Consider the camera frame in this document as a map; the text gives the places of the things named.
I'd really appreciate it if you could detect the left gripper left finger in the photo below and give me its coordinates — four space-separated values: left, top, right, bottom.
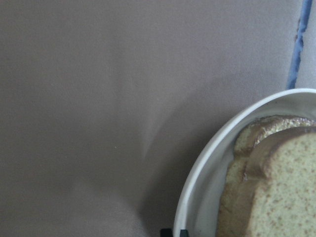
160 229 172 237

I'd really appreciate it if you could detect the bread slice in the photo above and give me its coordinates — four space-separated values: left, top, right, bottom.
216 115 316 237
243 127 316 237

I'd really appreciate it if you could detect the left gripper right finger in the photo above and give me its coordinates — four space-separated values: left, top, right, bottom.
180 230 188 237

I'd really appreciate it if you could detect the white round plate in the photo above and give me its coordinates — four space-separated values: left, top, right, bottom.
173 88 316 237

